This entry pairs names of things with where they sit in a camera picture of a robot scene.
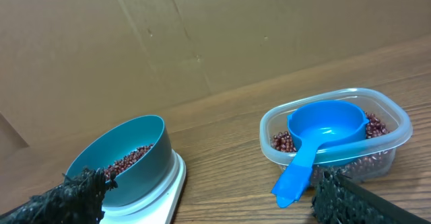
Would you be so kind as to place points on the clear container of red beans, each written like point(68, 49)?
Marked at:
point(389, 127)

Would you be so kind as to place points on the red beans in bowl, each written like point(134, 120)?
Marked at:
point(120, 165)

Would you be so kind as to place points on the white digital kitchen scale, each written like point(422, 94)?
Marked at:
point(156, 207)

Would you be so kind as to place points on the blue plastic scoop cup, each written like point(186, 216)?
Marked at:
point(319, 124)

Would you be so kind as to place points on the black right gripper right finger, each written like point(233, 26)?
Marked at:
point(337, 199)

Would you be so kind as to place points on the teal metal bowl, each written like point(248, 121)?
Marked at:
point(141, 177)

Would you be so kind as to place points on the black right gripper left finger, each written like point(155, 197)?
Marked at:
point(78, 200)

